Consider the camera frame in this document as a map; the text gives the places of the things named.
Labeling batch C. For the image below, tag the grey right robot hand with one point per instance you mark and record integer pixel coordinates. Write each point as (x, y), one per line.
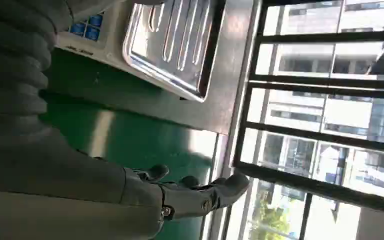
(62, 185)

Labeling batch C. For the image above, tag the ribbed grey right arm sleeve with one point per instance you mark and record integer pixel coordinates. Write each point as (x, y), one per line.
(13, 59)

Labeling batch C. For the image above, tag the white electronic weighing scale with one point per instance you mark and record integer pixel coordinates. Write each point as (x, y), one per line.
(119, 43)

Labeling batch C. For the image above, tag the steel scale weighing pan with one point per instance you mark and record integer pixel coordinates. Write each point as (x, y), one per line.
(172, 43)

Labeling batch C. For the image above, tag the black window railing frame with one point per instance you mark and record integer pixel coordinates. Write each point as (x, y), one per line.
(314, 132)

